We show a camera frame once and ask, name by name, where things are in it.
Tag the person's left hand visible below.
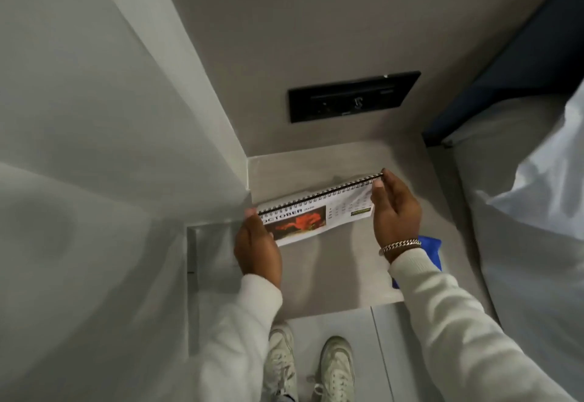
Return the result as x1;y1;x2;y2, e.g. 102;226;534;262
234;208;283;289

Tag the person's right hand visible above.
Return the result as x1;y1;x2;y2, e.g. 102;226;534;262
370;168;422;256

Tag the spiral-bound desk calendar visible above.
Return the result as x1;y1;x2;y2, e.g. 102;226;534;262
256;172;385;247

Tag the person's left forearm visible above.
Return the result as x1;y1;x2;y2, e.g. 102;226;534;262
151;274;284;402

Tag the person's right forearm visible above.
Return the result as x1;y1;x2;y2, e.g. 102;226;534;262
389;248;576;402

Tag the grey bedside cabinet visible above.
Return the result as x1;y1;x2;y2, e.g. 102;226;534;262
186;142;498;402

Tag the blue cloth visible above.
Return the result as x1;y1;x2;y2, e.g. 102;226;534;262
391;235;443;289

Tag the white sneaker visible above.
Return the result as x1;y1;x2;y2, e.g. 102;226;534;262
262;322;299;402
312;336;356;402

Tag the white bed duvet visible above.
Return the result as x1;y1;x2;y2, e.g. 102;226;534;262
442;82;584;398

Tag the dark blue headboard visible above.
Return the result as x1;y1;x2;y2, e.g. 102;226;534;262
422;0;584;148

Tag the silver chain bracelet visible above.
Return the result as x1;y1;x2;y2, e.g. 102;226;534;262
379;238;422;257

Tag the black wall switch panel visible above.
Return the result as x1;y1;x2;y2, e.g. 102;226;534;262
287;71;422;124

